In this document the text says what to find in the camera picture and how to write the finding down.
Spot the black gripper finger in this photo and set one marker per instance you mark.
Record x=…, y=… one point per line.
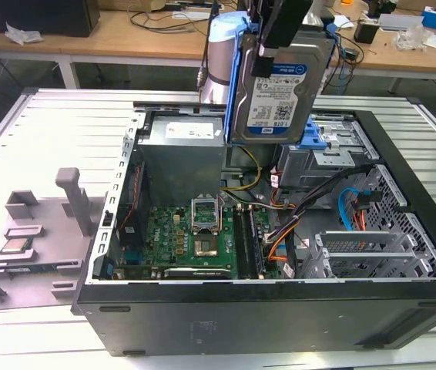
x=287, y=23
x=255, y=11

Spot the hard disk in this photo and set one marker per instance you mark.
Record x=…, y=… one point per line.
x=276, y=100

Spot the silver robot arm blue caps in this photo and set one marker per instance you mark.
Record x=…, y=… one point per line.
x=218, y=61

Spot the silver disk bay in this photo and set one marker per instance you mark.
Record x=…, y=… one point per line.
x=360, y=254

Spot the black speaker box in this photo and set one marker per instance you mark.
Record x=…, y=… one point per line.
x=330, y=19

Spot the black power adapter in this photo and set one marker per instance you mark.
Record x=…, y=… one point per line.
x=351, y=54

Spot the small black box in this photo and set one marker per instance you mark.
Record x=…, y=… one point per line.
x=366, y=31

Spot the flat grey box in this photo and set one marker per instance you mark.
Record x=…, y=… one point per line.
x=399, y=21

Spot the blue plastic bay latch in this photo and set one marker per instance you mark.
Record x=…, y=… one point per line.
x=315, y=135

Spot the wooden desk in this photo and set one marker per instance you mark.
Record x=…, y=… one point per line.
x=145, y=42

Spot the clear plastic bag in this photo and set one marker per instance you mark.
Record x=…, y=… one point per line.
x=414, y=38

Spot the metal drive cage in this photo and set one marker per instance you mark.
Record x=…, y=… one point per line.
x=318, y=162

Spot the grey power supply unit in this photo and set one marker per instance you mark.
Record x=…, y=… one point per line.
x=181, y=154

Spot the large black box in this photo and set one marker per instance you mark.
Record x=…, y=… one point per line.
x=48, y=17

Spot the RAM slot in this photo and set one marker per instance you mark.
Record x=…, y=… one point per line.
x=241, y=243

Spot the black RAM stick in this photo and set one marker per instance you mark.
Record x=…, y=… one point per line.
x=257, y=246

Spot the crumpled white plastic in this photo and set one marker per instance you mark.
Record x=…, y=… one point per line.
x=23, y=34

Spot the CPU socket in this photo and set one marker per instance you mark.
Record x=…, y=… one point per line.
x=205, y=246

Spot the black case fan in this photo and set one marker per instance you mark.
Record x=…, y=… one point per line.
x=131, y=216

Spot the green motherboard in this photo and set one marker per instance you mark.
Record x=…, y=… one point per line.
x=164, y=239

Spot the black graphics card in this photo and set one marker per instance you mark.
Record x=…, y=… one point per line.
x=196, y=273

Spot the black PC case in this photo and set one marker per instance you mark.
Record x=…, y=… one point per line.
x=241, y=320

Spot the grey parts rack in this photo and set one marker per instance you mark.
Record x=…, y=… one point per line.
x=60, y=246

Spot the CPU chip silver top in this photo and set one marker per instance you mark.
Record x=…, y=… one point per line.
x=15, y=245

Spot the green RAM stick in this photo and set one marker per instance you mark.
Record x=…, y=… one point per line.
x=21, y=268

